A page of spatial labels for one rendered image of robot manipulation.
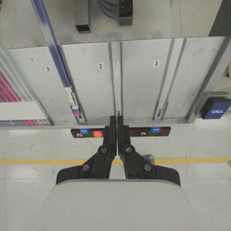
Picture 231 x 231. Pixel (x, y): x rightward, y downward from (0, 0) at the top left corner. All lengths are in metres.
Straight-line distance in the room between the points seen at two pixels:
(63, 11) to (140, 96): 0.50
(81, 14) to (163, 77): 0.39
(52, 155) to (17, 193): 0.55
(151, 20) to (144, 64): 0.34
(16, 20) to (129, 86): 0.59
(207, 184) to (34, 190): 1.68
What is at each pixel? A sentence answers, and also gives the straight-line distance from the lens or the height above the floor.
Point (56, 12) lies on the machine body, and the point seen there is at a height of 0.62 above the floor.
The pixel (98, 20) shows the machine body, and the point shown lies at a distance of 0.57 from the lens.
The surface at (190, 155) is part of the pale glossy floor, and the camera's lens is 1.28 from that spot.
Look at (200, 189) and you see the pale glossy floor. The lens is 1.44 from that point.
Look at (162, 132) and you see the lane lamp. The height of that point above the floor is 0.66.
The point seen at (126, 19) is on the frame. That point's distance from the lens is 0.52.
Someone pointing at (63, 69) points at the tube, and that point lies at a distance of 0.25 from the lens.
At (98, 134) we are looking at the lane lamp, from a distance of 0.39.
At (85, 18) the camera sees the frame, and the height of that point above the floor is 0.66.
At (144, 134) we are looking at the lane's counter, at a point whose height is 0.66.
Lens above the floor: 1.04
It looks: 87 degrees down
